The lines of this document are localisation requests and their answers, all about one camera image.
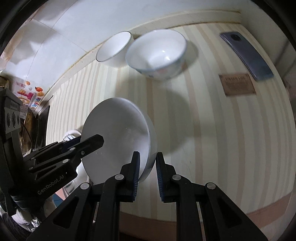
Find white bowl red flowers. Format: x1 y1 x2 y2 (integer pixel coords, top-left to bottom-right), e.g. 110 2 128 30
81 97 157 184

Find white bowl blue dots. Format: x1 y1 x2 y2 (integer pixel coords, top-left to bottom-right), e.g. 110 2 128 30
125 29 187 80

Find left white gloved hand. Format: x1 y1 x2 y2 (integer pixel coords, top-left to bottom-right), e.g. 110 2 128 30
12 130 89 232

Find black stove top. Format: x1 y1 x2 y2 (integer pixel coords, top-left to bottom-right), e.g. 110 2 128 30
20 106 50 156

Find striped tablecloth with cat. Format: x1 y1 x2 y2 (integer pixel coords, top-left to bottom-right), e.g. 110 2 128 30
46 23 295 227

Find brown label patch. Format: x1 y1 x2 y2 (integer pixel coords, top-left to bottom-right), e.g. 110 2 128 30
219 73 256 96

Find blue smartphone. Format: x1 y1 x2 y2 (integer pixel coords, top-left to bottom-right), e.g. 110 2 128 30
220 32 274 81

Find colourful wall sticker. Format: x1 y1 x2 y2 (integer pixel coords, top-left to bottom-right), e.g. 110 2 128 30
12 80 45 110

